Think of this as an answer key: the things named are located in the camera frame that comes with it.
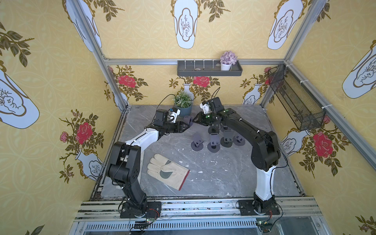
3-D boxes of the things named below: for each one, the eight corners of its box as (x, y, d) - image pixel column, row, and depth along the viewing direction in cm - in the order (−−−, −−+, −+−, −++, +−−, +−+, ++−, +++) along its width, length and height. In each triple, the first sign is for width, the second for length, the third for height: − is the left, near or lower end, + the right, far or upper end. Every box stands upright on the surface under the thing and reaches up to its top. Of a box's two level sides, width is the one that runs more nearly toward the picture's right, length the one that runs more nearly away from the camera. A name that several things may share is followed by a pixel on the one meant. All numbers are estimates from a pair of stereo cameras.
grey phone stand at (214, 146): (207, 152, 97) (208, 147, 91) (206, 136, 105) (207, 131, 100) (219, 153, 97) (220, 147, 91) (216, 136, 105) (218, 131, 100)
